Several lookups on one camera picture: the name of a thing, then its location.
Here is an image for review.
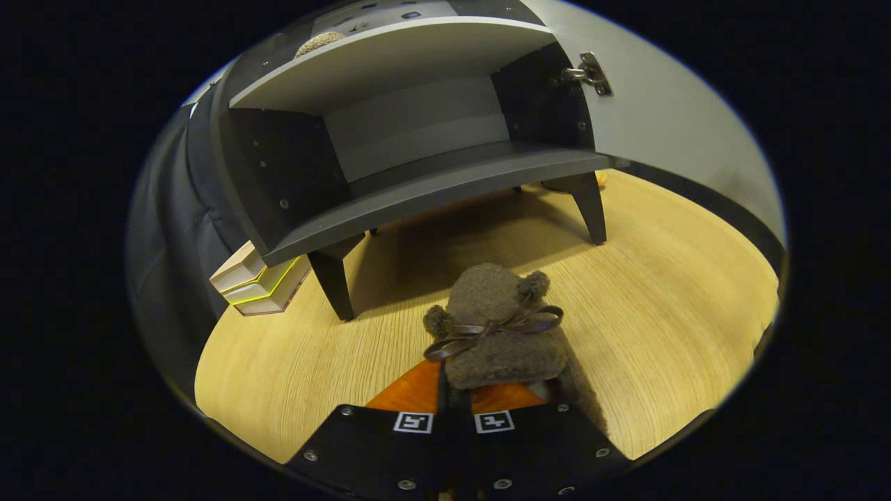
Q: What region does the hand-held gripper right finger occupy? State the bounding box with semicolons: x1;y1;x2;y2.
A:
456;381;633;501

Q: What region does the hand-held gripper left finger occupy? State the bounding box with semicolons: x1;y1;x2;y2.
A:
285;360;453;501

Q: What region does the brown fuzzy shoe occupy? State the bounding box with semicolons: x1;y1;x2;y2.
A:
423;262;610;439
294;31;347;58

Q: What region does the dark grey shoe cabinet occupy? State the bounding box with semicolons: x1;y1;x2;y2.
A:
209;0;617;322

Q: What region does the stack of books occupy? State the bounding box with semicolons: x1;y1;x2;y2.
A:
209;240;312;317

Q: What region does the black backdrop cloth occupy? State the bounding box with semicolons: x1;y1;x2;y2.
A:
125;104;241;397

